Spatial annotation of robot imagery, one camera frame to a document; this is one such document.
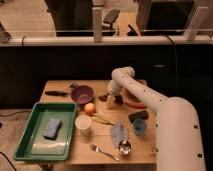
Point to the crumpled clear plastic bag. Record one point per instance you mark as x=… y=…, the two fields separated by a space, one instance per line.
x=118 y=133

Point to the green plastic tray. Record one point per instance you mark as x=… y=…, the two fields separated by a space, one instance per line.
x=33 y=146

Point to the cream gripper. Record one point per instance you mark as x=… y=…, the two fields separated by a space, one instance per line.
x=110 y=103

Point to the orange round fruit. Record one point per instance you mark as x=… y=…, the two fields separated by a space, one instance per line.
x=90 y=109

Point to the small grey object behind bowl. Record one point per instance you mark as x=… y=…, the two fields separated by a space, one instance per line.
x=73 y=86

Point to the metal measuring cup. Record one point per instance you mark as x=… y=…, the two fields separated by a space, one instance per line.
x=124 y=147

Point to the black office chair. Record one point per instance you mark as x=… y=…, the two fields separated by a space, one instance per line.
x=111 y=17

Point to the dark brown sponge block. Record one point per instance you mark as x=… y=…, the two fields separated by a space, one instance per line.
x=138 y=115

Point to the purple bowl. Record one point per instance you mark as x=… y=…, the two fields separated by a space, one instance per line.
x=82 y=94

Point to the dark grape bunch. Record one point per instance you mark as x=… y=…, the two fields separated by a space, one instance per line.
x=119 y=99

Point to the orange bowl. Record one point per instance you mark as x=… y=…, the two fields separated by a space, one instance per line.
x=131 y=96

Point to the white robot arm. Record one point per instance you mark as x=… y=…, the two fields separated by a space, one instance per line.
x=179 y=144

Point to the white paper cup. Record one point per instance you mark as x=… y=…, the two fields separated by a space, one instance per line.
x=83 y=124

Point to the blue sponge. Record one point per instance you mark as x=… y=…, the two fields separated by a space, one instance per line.
x=52 y=127

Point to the small blue cup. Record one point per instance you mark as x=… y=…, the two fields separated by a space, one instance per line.
x=139 y=126

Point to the orange carrot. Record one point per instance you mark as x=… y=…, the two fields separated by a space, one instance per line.
x=136 y=105

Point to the wooden table board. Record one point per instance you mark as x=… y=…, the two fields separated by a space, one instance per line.
x=143 y=147

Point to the black handled knife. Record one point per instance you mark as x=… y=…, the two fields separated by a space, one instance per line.
x=56 y=93

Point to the silver fork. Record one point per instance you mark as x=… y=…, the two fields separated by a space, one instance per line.
x=97 y=149

